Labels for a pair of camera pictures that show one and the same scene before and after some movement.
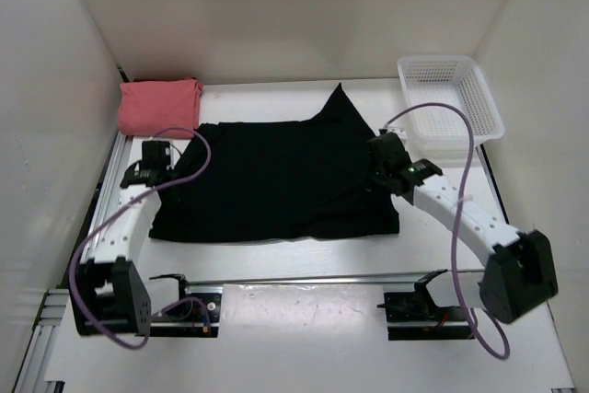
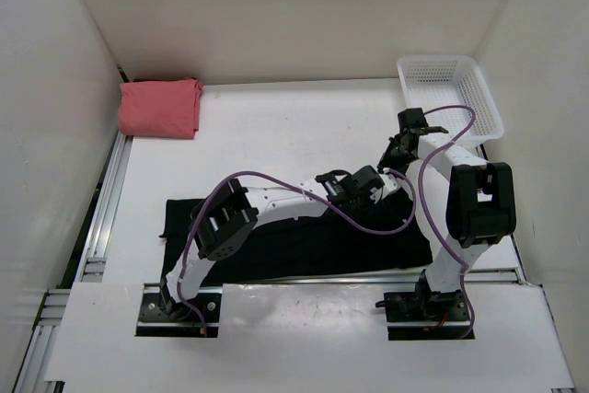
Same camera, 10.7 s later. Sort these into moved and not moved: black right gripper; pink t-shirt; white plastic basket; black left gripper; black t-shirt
Moved: black right gripper; black t-shirt; black left gripper
Not moved: pink t-shirt; white plastic basket
